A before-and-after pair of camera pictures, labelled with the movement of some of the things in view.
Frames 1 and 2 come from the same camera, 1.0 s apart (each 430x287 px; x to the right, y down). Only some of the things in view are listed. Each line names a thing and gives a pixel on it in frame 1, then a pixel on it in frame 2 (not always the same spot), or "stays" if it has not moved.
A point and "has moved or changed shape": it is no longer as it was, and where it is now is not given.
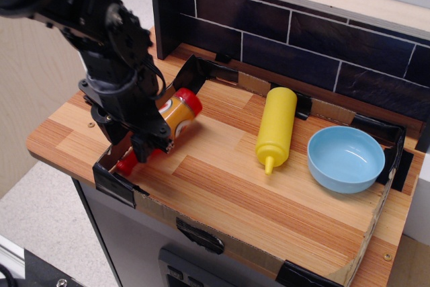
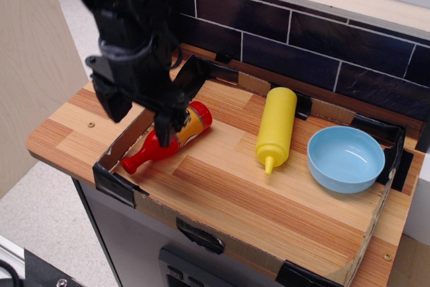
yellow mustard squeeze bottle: [277, 126] stays
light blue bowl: [344, 160] stays
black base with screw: [38, 273] stays
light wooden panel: [39, 68] stays
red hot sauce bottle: [179, 114] has moved or changed shape
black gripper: [125, 105] to [144, 74]
